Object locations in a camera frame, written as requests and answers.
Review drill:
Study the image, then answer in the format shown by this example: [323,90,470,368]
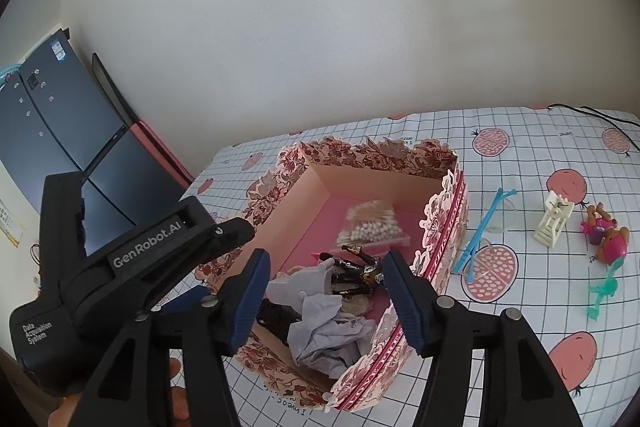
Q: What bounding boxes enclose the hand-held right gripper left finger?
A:
[82,248,272,427]

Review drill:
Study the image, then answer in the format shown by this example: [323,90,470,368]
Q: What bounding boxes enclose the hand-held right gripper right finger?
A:
[382,251,583,427]

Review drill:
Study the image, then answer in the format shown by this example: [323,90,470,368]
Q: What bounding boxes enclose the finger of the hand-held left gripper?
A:
[140,217,256,305]

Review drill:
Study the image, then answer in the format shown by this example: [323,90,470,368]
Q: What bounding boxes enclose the small black device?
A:
[256,299,303,345]

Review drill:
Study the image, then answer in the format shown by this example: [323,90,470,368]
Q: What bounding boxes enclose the cream lace cloth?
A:
[342,294,383,318]

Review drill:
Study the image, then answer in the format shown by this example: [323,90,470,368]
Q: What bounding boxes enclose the grey paper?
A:
[287,292,376,380]

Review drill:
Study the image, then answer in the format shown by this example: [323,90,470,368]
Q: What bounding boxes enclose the bag of cotton swabs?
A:
[336,201,412,253]

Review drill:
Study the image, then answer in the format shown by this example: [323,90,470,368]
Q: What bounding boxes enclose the pink box with floral edge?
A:
[192,136,469,414]

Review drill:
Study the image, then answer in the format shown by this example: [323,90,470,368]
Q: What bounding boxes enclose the checked cloth desktop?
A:
[177,106,640,427]

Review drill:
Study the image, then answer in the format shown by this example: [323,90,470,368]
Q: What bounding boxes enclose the person's left hand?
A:
[47,354,191,427]

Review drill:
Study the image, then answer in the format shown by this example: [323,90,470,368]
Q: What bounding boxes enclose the blue-framed glasses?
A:
[452,188,518,285]

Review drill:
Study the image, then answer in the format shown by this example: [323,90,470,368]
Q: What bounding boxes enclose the pink board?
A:
[127,119,196,188]

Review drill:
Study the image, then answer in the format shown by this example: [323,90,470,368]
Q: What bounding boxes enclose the dark blue fridge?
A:
[0,27,196,228]

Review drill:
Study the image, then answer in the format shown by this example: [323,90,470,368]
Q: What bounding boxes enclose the black board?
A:
[91,53,151,128]

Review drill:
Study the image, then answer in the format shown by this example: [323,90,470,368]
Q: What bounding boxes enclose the teal toy flamingo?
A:
[586,257,623,322]

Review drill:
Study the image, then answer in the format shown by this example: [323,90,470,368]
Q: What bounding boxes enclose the doll with pink hair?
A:
[580,202,631,265]

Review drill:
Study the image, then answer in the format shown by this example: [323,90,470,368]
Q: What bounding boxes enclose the wall calendar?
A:
[0,199,25,244]

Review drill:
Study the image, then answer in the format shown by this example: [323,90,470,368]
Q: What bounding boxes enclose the black cable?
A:
[545,104,640,125]

